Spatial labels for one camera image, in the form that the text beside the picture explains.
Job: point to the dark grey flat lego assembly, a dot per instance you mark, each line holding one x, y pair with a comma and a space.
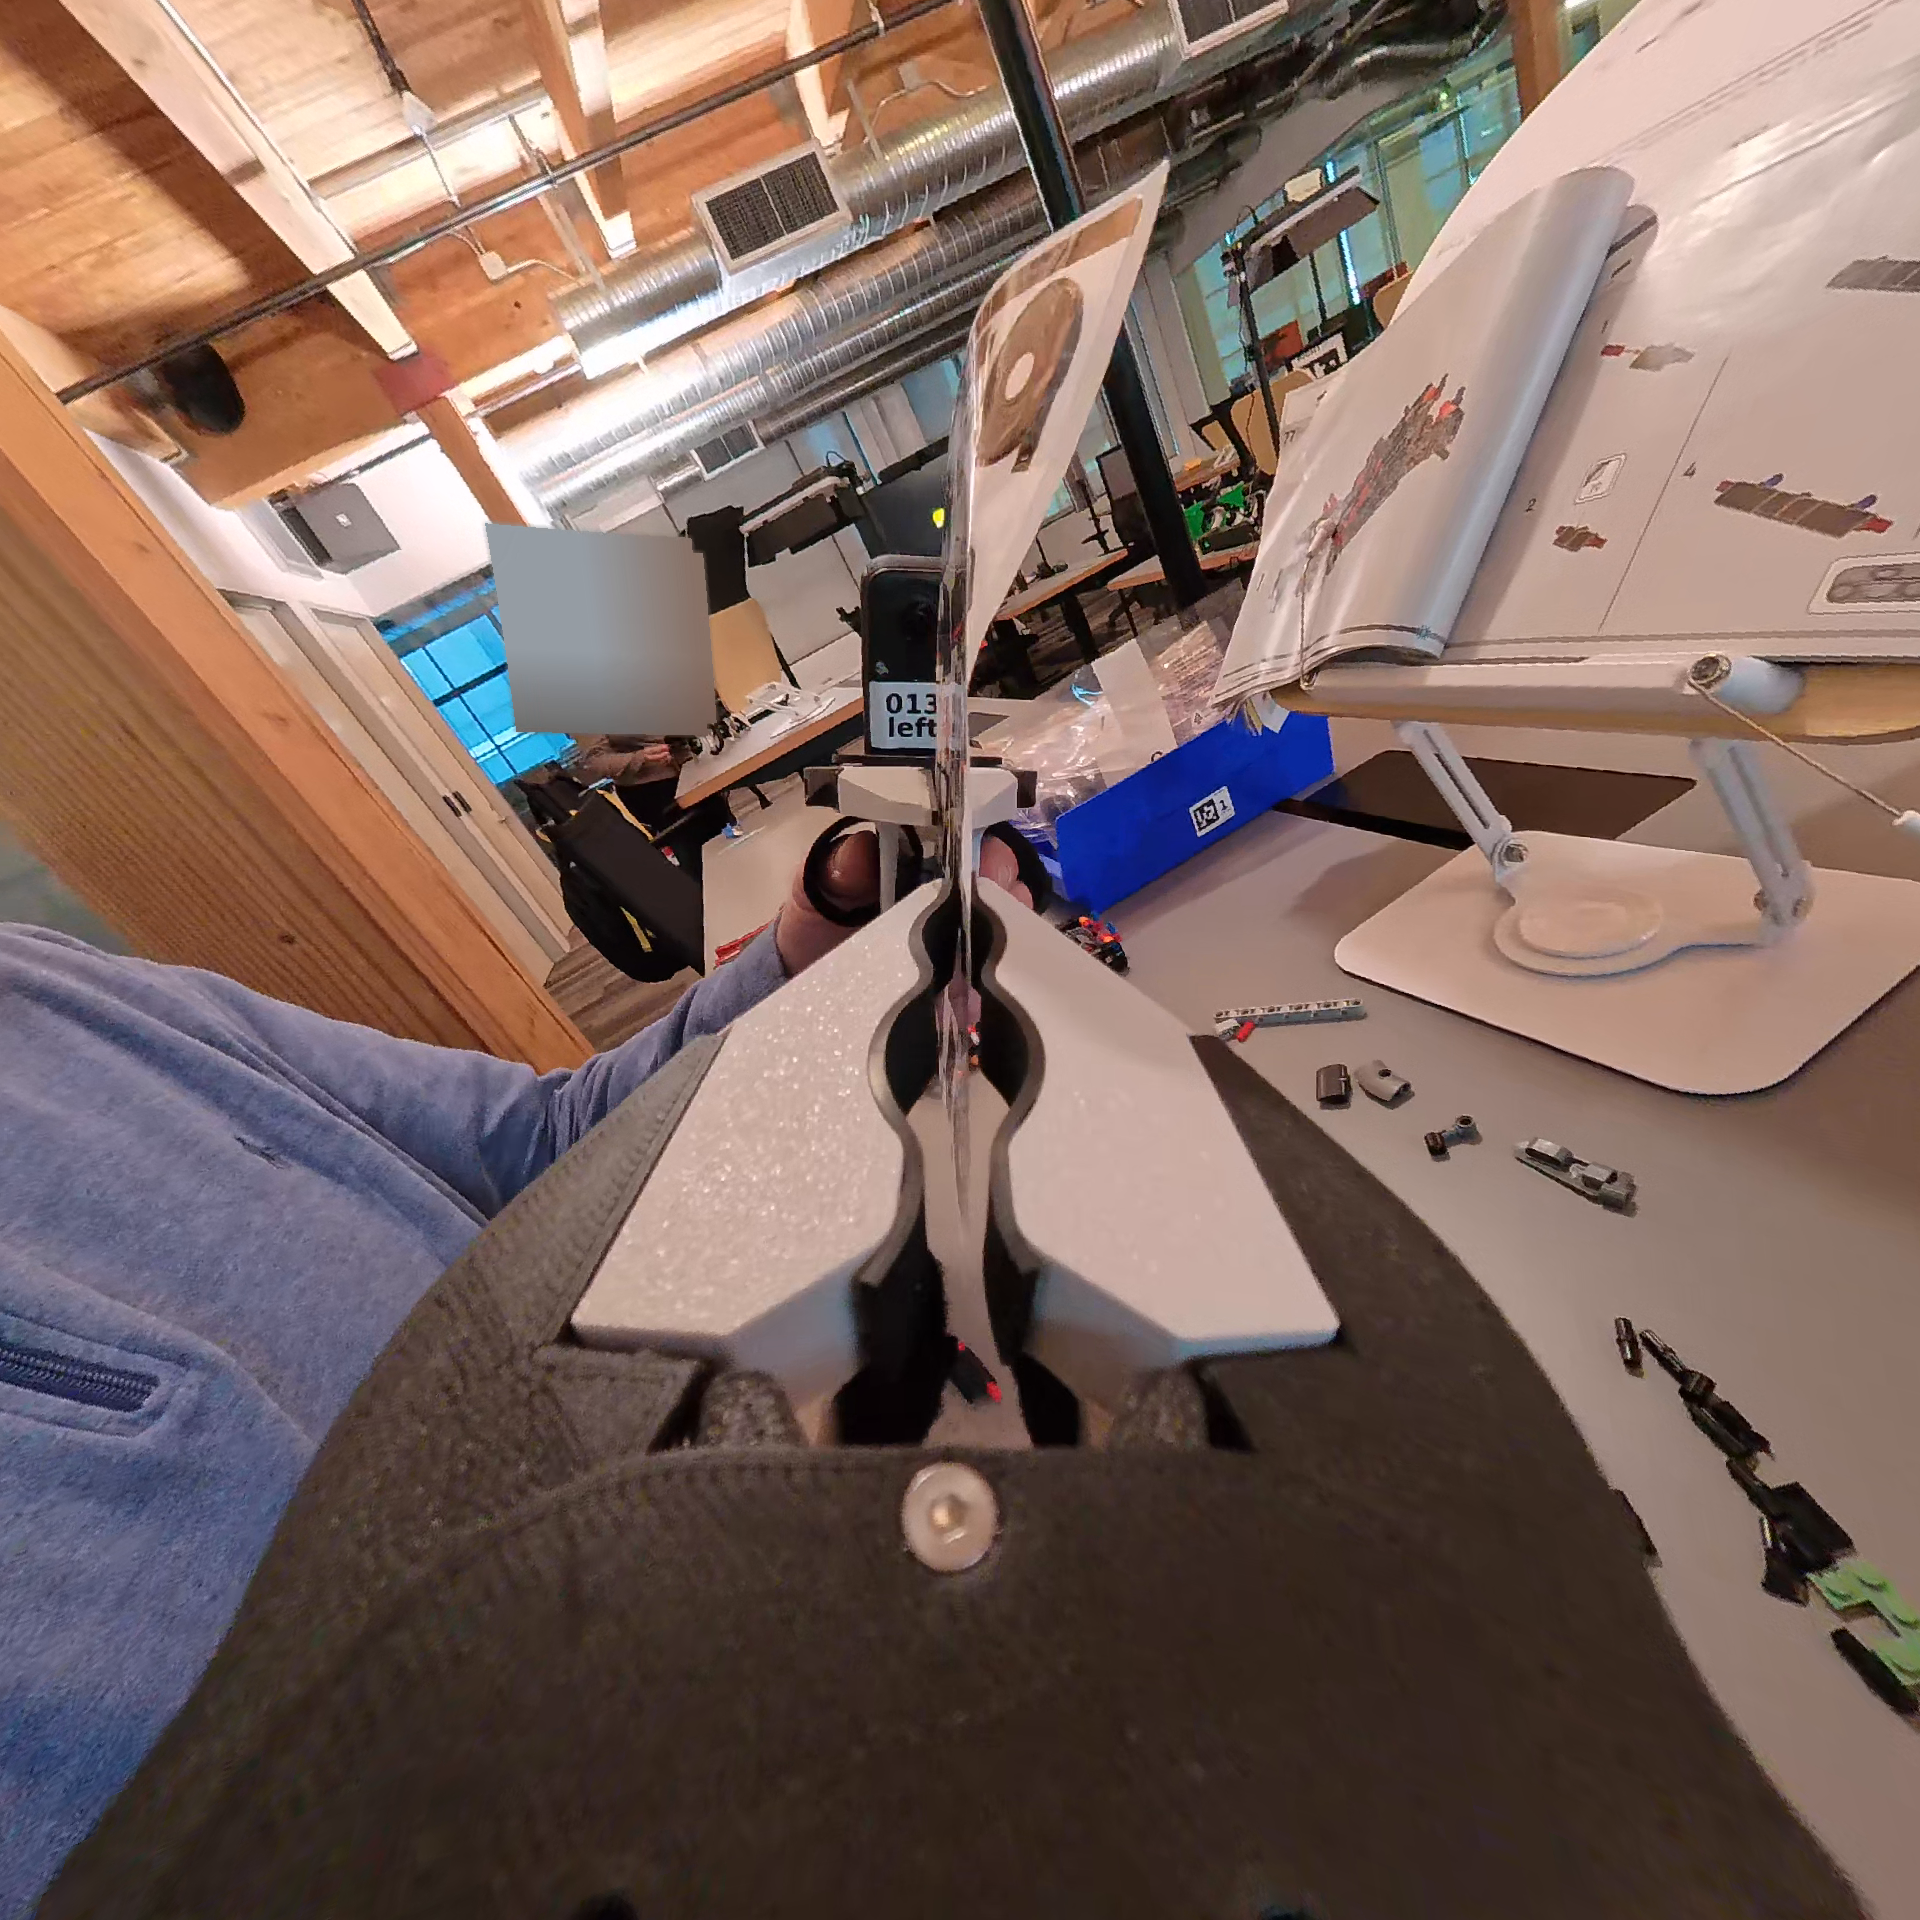
1574, 1175

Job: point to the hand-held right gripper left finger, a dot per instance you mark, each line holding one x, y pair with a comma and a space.
749, 1201

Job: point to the grey curved lego panel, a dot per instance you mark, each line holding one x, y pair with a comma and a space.
1383, 1081

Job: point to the white book stand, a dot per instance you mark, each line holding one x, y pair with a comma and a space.
1621, 976

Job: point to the dark lego pin joint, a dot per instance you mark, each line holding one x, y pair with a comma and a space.
1451, 1134

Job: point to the person's blue fleece sweater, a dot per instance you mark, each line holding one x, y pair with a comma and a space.
150, 1201

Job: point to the partly built lego model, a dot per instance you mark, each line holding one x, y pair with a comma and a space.
1093, 945

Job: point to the black steel column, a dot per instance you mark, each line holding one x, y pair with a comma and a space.
1037, 89

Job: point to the black curved lego panel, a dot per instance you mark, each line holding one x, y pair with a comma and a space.
1334, 1086

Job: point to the grey lego beam with red pin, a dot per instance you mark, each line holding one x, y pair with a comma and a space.
1291, 1016

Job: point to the blue storage bin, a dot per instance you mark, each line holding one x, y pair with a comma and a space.
1123, 856

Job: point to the pile of clear plastic bags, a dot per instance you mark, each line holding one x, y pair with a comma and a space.
1141, 692

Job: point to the person's left forearm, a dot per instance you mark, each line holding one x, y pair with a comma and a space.
643, 1050

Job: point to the black dome device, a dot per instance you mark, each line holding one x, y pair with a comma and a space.
202, 391

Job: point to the person's left hand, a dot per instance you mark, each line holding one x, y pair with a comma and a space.
818, 941

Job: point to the white vent grille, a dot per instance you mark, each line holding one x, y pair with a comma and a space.
770, 210

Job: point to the group of black lego pins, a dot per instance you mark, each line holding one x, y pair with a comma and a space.
1792, 1524

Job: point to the silver ventilation duct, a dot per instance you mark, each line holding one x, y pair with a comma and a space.
672, 303
720, 407

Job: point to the grey wall box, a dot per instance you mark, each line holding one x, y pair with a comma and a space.
341, 523

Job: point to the lego instruction booklet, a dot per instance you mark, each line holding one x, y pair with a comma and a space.
1770, 227

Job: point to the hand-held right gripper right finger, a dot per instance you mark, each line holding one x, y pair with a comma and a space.
1169, 1201

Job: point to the lego sticker sheet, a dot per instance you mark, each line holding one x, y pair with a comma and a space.
1048, 376

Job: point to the white background desk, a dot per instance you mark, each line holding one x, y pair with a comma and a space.
766, 749

